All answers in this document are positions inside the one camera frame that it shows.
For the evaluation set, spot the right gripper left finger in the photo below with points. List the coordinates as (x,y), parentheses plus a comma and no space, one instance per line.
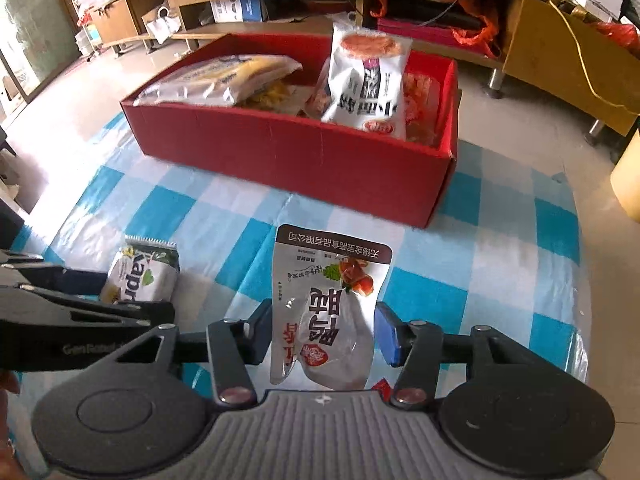
(231,346)

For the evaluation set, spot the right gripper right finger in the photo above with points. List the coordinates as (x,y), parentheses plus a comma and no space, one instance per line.
(416,349)

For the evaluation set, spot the green white wafer packet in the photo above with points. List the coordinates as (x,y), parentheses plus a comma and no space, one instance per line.
(143,269)

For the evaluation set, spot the white silver meat snack pouch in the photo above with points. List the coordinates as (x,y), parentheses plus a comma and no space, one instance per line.
(325,287)

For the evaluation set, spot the blue red cartoon snack pack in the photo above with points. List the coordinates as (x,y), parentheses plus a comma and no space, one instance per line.
(421,94)

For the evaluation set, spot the yellow potato chip bread pack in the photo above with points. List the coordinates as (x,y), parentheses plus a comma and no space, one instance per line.
(220,82)

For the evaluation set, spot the white noodle snack bag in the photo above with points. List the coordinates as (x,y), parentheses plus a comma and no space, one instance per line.
(366,81)

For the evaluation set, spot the red Trolli candy bag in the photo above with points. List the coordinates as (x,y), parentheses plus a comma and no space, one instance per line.
(384,388)

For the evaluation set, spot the person's left hand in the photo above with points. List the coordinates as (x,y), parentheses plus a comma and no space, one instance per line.
(9,384)

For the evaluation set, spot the blue white checkered tablecloth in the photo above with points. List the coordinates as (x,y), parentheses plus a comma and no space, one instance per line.
(503,249)

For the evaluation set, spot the red cardboard box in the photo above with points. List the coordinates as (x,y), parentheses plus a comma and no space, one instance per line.
(392,179)

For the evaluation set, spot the yellow trash bin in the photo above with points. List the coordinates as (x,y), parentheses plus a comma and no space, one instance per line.
(625,179)

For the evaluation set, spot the blue white box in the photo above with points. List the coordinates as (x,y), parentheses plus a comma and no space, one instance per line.
(239,11)

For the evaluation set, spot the orange plastic bag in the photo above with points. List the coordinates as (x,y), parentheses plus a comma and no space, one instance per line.
(468,25)

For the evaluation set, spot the wooden TV cabinet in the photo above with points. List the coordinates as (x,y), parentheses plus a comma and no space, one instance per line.
(558,46)

